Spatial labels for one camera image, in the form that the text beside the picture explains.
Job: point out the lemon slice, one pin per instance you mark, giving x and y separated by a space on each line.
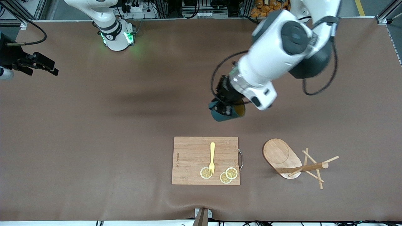
224 179
231 173
204 173

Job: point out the yellow plastic fork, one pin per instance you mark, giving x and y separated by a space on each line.
212 150

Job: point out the white power strip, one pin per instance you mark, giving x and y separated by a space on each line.
143 11

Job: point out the pile of orange bread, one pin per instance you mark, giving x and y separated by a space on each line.
263 9

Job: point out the aluminium frame post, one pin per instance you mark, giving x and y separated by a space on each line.
31 9
388 12

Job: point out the bamboo cutting board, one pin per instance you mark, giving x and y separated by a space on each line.
191 157

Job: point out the camera mount post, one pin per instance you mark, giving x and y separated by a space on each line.
201 219

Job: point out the dark green cup yellow inside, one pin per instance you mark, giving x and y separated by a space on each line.
226 118

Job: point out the brown table mat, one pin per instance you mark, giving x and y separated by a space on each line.
94 172

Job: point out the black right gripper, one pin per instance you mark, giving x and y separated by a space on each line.
12 57

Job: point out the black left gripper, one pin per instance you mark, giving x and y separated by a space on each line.
226 91

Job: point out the wooden mug tree rack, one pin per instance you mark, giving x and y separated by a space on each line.
278 153

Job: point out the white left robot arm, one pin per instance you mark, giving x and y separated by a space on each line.
273 47

